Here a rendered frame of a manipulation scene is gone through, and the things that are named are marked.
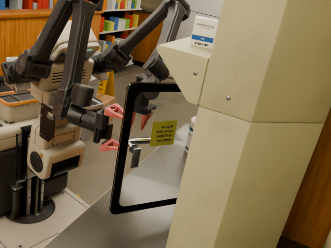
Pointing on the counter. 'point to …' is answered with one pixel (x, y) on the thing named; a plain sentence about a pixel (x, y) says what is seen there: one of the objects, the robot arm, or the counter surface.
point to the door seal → (126, 147)
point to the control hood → (186, 66)
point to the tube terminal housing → (255, 123)
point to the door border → (128, 143)
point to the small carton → (204, 32)
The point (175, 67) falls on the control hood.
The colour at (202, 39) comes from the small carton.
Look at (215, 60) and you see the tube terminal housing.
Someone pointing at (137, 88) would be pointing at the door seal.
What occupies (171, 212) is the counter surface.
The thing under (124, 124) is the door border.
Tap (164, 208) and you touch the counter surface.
